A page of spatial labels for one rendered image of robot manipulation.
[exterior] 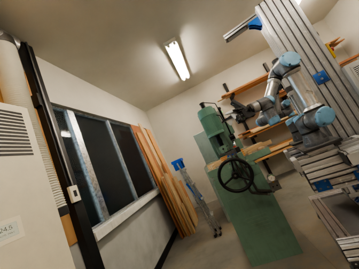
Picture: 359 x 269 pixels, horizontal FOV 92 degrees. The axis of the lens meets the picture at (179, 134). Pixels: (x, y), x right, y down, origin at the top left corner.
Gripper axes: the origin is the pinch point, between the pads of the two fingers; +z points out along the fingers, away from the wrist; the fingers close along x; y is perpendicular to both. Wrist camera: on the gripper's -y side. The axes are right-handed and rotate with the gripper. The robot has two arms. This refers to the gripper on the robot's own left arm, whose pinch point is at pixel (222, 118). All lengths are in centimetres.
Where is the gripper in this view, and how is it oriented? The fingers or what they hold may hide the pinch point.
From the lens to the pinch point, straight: 118.7
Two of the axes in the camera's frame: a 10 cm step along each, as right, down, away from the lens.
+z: -9.1, 4.1, -0.3
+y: 4.0, 8.7, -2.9
